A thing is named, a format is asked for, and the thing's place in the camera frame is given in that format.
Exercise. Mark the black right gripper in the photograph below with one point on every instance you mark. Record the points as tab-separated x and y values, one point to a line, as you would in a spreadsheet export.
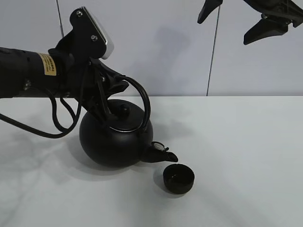
286	9

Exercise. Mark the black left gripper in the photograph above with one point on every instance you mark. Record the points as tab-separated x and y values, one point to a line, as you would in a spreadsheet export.
82	78

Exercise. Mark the black round teapot kettle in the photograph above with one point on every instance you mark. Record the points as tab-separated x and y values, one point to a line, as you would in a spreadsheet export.
129	140

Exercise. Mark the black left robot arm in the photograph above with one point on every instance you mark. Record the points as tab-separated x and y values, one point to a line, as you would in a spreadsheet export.
29	74

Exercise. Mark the small black teacup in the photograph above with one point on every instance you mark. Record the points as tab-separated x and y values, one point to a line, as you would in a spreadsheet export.
178	178

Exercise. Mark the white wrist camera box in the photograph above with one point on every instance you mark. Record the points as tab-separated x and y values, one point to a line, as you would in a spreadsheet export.
94	33

